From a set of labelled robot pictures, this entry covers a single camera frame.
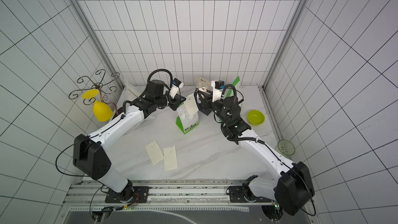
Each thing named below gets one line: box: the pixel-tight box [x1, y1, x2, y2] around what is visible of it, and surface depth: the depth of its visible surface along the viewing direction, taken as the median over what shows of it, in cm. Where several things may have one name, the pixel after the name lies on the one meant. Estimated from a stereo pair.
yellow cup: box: [93, 100, 113, 122], surface depth 81 cm
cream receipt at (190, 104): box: [183, 93, 199, 117], surface depth 84 cm
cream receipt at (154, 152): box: [145, 140, 165, 166], surface depth 89 cm
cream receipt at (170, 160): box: [163, 145, 178, 172], surface depth 86 cm
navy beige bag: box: [193, 76, 213, 116], surface depth 70 cm
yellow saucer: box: [81, 88, 100, 100], surface depth 76 cm
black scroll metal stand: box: [68, 69, 120, 106], surface depth 79 cm
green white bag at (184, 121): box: [176, 102, 199, 135], surface depth 87 cm
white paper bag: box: [117, 81, 147, 110], surface depth 97 cm
